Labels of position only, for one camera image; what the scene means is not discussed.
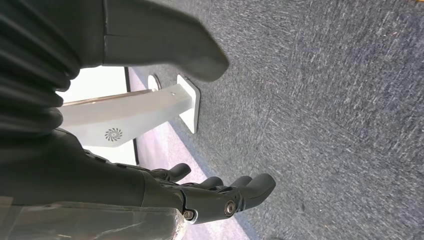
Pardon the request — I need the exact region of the grey kiosk stand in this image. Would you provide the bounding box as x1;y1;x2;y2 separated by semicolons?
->
58;74;202;148

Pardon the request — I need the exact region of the round dark-rimmed disc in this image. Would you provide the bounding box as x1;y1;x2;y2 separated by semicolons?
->
147;74;162;92

